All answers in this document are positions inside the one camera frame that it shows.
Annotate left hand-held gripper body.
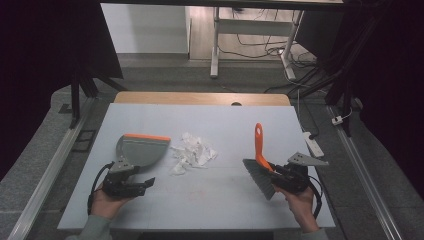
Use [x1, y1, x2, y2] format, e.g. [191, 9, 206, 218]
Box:
[101, 156, 142, 199]

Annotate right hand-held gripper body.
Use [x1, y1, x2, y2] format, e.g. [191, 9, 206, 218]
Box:
[281, 152, 329, 195]

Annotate orange hand brush grey bristles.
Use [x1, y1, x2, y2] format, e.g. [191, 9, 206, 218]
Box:
[242, 122, 278, 201]

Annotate grey dustpan with orange edge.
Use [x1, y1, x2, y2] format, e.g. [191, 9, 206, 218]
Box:
[115, 133, 172, 168]

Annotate pile of white paper scraps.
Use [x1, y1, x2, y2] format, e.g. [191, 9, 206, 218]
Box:
[169, 132, 218, 177]

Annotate person's left hand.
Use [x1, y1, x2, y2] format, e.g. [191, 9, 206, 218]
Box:
[90, 192, 133, 220]

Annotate person's right hand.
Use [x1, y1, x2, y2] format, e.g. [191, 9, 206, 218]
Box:
[273, 186, 320, 234]

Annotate white power strip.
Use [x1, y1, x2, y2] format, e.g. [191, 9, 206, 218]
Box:
[302, 131, 325, 158]

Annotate black metal stand legs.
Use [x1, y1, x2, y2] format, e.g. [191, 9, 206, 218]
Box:
[288, 64, 355, 138]
[68, 66, 128, 130]

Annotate wooden table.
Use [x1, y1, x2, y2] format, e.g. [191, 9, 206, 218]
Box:
[114, 92, 291, 107]

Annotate black curtain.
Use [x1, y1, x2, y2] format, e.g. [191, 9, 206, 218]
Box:
[296, 0, 424, 201]
[0, 0, 124, 181]

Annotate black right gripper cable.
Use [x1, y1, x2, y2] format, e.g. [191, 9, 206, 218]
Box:
[308, 175, 324, 220]

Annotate black rectangular floor bracket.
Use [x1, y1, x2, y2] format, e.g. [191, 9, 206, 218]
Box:
[71, 129, 98, 154]

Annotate aluminium floor rail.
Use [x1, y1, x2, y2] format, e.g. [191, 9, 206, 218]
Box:
[327, 104, 404, 240]
[6, 96, 98, 240]

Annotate tangle of black floor cables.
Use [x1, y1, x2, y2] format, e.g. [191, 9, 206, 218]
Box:
[218, 8, 319, 95]

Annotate white metal desk frame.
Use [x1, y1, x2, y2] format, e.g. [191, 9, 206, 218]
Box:
[209, 6, 305, 81]

